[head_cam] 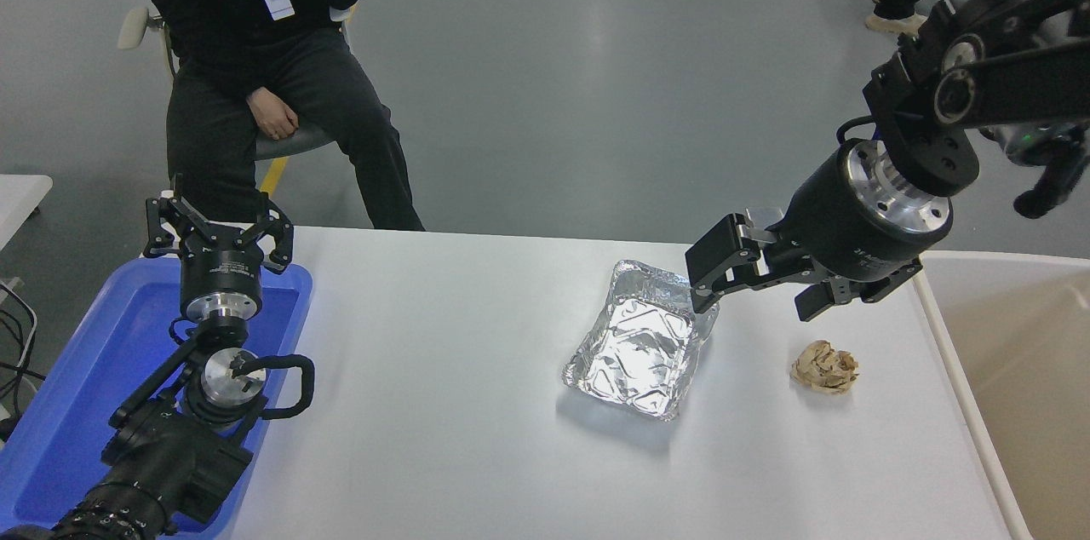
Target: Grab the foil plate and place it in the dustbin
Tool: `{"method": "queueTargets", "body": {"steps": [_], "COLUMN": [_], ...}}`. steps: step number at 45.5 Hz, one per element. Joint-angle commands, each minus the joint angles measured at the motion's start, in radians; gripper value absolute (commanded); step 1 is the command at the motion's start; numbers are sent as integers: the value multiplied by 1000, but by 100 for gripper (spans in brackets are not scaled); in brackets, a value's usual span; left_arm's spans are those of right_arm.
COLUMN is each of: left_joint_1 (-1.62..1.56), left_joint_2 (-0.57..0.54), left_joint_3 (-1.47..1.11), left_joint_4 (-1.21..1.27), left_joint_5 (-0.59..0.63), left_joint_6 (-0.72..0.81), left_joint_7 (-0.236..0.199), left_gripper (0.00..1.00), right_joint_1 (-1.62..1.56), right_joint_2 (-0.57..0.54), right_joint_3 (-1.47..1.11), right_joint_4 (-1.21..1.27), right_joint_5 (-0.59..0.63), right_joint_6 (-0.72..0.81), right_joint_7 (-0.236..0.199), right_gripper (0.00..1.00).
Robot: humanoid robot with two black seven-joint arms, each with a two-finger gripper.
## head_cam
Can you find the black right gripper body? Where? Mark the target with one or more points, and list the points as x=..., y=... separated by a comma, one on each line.
x=834, y=225

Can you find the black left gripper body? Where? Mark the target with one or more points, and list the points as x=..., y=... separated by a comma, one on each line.
x=221, y=267

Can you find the silver foil tray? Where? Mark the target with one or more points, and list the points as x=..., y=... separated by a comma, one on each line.
x=634, y=348

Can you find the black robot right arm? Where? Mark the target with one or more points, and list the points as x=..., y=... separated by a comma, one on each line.
x=996, y=71

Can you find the grey floor plate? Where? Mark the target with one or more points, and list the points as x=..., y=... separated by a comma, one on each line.
x=762, y=216

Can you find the seated person's hand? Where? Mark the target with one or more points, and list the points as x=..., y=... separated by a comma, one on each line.
x=272, y=116

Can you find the crumpled tan paper ball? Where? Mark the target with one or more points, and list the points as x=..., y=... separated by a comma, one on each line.
x=824, y=368

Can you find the grey chair with pale backrest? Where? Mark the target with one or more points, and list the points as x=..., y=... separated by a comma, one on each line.
x=294, y=144

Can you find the small white side table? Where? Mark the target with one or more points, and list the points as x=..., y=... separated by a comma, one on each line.
x=19, y=199

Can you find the seated person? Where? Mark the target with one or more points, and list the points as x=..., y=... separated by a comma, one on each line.
x=221, y=54

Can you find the blue plastic tray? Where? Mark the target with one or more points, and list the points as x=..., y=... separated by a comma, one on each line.
x=77, y=387

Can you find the large pale bin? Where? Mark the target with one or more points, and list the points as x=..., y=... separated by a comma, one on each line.
x=1030, y=387

